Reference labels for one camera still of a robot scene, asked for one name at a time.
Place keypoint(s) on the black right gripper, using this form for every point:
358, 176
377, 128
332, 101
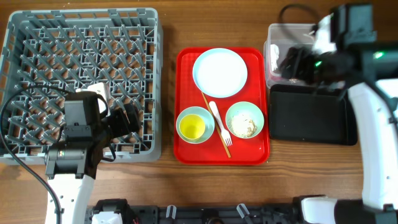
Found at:
293, 63

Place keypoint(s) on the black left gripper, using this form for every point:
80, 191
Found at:
123, 127

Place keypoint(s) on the white napkin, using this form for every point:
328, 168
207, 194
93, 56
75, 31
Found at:
274, 55

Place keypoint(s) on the yellow plastic cup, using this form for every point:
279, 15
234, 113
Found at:
192, 126

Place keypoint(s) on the green bowl with rice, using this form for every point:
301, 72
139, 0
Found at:
244, 120

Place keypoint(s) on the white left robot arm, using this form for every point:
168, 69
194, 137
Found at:
71, 164

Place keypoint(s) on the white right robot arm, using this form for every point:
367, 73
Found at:
369, 70

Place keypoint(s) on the grey plastic dishwasher rack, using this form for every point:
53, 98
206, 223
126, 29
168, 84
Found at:
48, 52

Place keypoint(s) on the clear plastic bin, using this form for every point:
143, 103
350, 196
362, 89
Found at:
305, 37

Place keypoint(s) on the black tray bin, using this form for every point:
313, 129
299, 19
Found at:
302, 113

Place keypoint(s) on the light blue bowl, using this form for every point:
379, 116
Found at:
207, 117

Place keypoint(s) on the light blue plate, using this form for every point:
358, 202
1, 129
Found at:
220, 73

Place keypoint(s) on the white plastic fork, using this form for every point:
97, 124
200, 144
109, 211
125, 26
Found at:
224, 132

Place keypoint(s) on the red plastic tray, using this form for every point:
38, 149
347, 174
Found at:
211, 152

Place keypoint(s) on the wooden chopstick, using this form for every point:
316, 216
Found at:
217, 127

